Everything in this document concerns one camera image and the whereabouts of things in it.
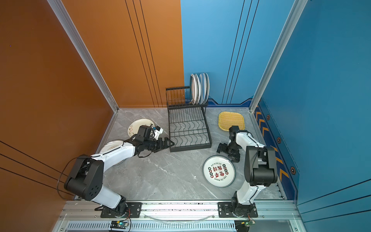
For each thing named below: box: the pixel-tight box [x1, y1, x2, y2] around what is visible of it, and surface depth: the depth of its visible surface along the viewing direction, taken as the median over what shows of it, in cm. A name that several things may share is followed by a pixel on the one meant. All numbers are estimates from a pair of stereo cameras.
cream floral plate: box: [127, 118, 156, 138], surface depth 111 cm
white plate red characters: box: [202, 155, 237, 189], surface depth 87 cm
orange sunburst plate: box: [96, 139, 125, 154], surface depth 98 cm
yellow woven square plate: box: [217, 111, 245, 132], surface depth 114 cm
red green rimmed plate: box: [190, 73, 197, 106], surface depth 101 cm
